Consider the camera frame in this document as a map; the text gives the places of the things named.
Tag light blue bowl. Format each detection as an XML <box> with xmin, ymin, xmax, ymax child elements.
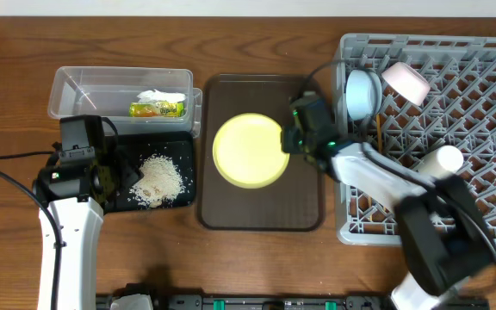
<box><xmin>345</xmin><ymin>70</ymin><xmax>381</xmax><ymax>121</ymax></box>

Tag yellow round plate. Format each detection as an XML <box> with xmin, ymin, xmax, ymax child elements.
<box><xmin>212</xmin><ymin>113</ymin><xmax>289</xmax><ymax>189</ymax></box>

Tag rice pile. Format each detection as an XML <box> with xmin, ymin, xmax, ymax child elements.
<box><xmin>130</xmin><ymin>154</ymin><xmax>185</xmax><ymax>208</ymax></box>

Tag green snack wrapper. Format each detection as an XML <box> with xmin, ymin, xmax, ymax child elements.
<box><xmin>129</xmin><ymin>101</ymin><xmax>184</xmax><ymax>117</ymax></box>

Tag white tissue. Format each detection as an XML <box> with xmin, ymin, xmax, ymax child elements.
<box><xmin>137</xmin><ymin>90</ymin><xmax>187</xmax><ymax>103</ymax></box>

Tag white rice bowl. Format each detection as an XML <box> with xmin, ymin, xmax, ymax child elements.
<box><xmin>381</xmin><ymin>62</ymin><xmax>431</xmax><ymax>106</ymax></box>

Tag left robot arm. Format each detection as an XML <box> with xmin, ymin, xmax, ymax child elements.
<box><xmin>33</xmin><ymin>115</ymin><xmax>143</xmax><ymax>309</ymax></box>

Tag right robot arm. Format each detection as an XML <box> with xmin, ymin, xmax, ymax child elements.
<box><xmin>281</xmin><ymin>94</ymin><xmax>496</xmax><ymax>309</ymax></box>

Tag black waste tray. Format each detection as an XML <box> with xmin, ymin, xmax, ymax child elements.
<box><xmin>104</xmin><ymin>132</ymin><xmax>196</xmax><ymax>214</ymax></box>

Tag grey plastic dishwasher rack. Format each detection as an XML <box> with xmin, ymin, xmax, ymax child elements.
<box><xmin>332</xmin><ymin>34</ymin><xmax>496</xmax><ymax>241</ymax></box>

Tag dark brown serving tray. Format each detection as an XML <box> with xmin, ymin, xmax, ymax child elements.
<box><xmin>196</xmin><ymin>74</ymin><xmax>326</xmax><ymax>232</ymax></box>

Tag clear plastic bin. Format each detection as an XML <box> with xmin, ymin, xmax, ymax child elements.
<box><xmin>47</xmin><ymin>66</ymin><xmax>202</xmax><ymax>138</ymax></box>

